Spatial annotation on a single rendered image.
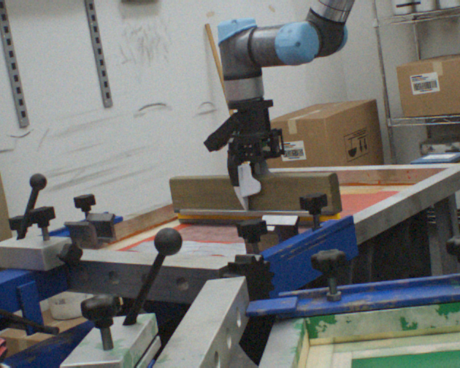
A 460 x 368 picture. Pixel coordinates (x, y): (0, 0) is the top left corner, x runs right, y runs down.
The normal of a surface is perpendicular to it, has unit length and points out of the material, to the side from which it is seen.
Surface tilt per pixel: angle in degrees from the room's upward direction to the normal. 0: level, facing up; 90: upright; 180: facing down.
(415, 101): 91
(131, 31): 90
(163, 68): 90
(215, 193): 90
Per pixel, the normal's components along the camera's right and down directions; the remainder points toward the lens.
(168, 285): -0.63, 0.23
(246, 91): 0.12, 0.18
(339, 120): 0.77, -0.04
